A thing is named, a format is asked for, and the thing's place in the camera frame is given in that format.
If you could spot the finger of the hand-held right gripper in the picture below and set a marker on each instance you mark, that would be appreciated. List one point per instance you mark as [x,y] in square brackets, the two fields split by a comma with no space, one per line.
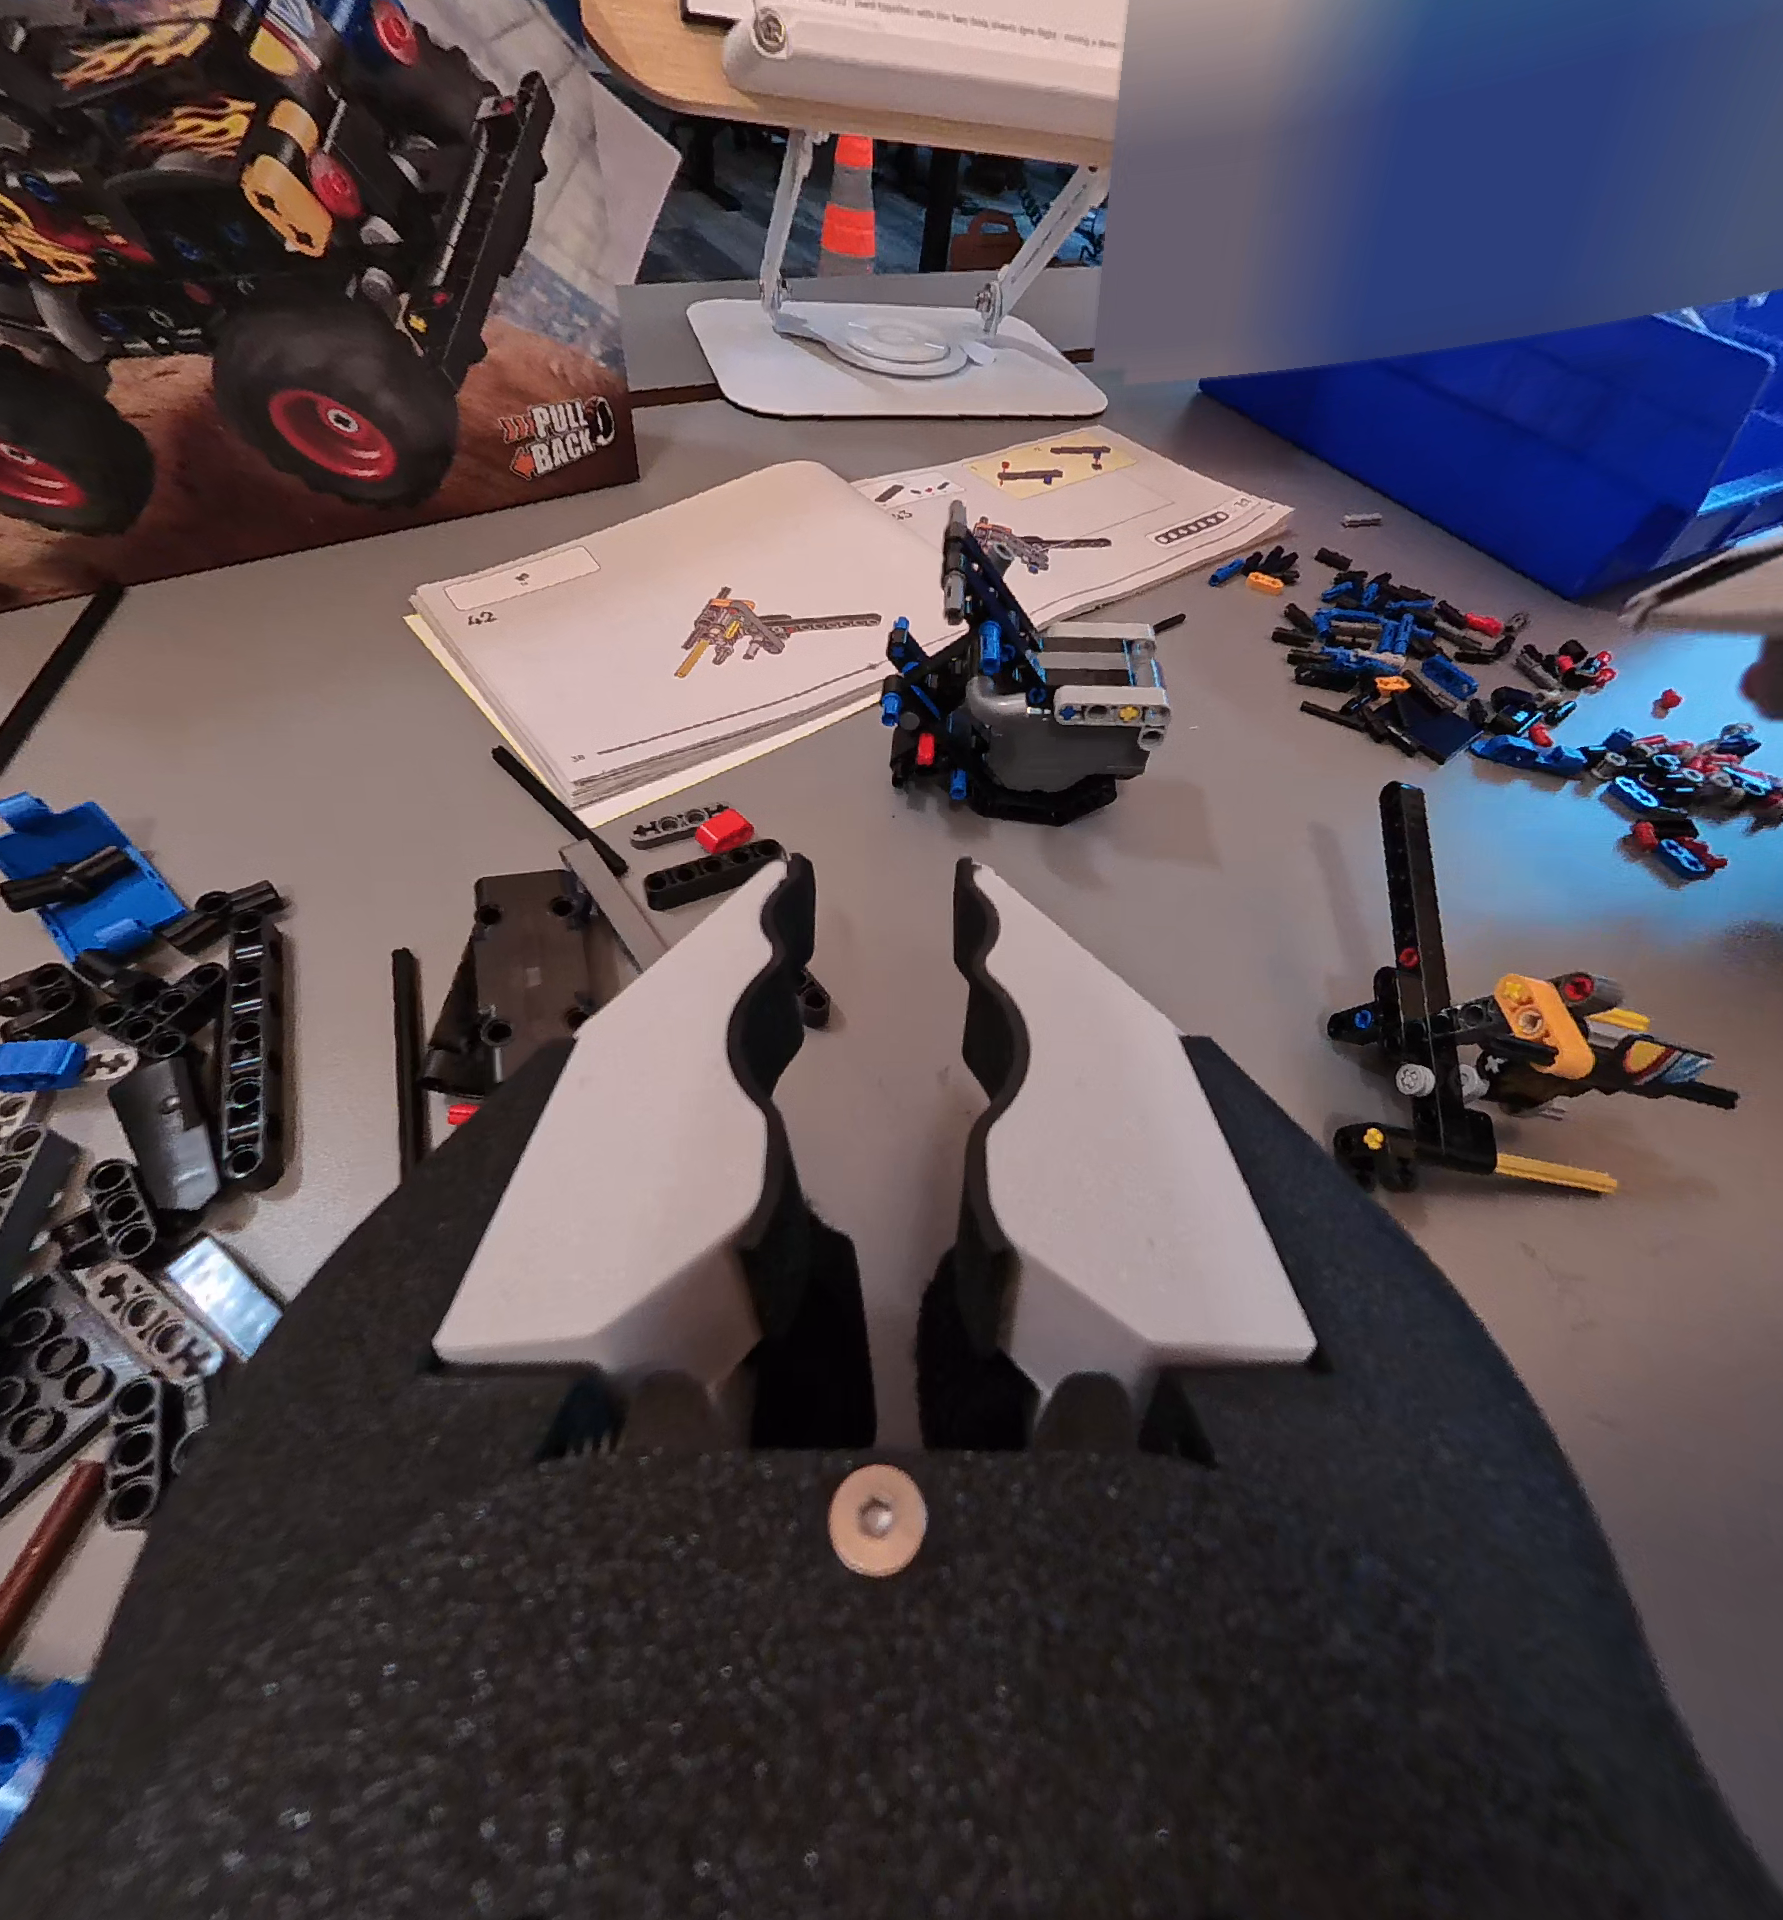
[1775,577]

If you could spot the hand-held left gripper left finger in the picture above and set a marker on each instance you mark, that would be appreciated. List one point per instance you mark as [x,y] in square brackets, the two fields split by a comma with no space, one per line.
[620,1201]

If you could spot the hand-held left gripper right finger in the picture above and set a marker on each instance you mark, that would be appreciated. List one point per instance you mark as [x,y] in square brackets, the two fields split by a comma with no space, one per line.
[1129,1201]

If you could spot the yellow black lego assembly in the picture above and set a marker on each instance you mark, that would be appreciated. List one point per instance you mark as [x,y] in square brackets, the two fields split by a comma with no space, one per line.
[1446,1051]

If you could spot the pile of small lego pins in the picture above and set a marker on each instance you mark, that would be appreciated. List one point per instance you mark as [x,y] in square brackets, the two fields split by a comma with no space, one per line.
[1430,659]

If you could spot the pile of black lego beams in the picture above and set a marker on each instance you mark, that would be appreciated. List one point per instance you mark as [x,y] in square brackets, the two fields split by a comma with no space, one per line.
[171,1051]

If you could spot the grey motor lego assembly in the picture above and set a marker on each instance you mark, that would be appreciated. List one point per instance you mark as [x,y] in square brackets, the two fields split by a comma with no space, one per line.
[1056,720]

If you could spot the lego instruction booklet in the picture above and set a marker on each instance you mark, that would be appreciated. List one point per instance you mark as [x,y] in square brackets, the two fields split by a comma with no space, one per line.
[652,632]

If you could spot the long black lego axle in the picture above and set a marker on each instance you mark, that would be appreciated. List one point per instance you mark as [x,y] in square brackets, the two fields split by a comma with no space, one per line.
[48,682]

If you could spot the lego set box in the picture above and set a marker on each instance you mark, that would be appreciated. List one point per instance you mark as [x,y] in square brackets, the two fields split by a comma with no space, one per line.
[230,300]

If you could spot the white document stand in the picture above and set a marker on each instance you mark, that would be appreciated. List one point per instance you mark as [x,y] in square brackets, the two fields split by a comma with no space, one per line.
[892,375]

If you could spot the orange traffic cone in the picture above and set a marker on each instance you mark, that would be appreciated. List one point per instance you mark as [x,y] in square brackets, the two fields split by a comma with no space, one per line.
[846,219]

